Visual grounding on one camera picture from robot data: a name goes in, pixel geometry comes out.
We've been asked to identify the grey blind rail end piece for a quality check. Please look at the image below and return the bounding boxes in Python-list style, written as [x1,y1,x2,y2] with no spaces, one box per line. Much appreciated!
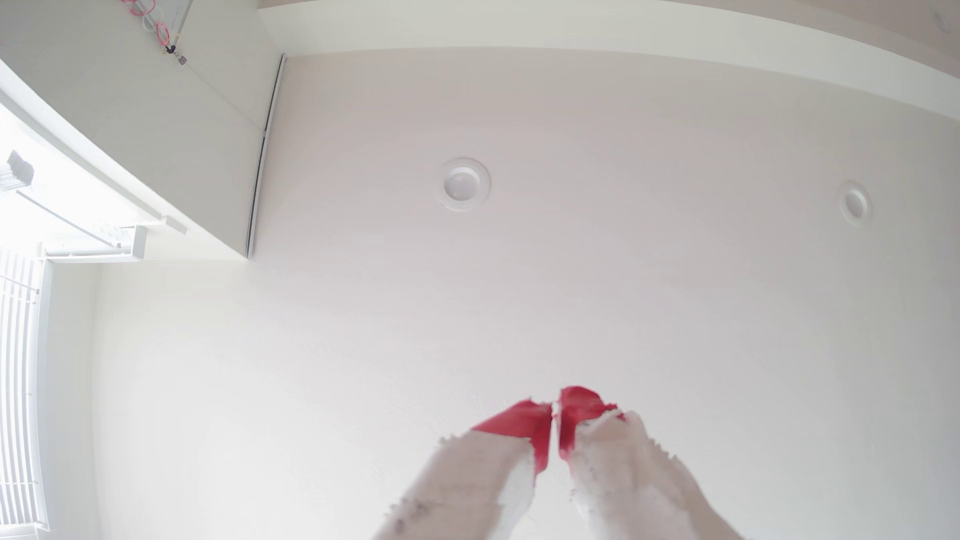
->
[0,150,36,193]

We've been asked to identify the white window blind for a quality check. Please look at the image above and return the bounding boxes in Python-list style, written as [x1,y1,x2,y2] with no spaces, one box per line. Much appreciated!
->
[0,247,52,534]

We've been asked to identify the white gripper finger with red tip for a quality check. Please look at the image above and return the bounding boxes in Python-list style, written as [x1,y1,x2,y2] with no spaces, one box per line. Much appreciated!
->
[558,385,745,540]
[372,399,555,540]

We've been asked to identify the red wire bundle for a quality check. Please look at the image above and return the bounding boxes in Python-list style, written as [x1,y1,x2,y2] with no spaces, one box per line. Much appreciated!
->
[120,0,189,66]

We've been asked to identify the white blind rail bracket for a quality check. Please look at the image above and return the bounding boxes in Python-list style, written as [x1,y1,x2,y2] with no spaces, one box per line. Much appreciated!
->
[41,223,149,264]

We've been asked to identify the round recessed ceiling light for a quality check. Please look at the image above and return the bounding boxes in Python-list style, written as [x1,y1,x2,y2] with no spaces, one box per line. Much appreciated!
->
[837,180,873,228]
[437,157,492,213]

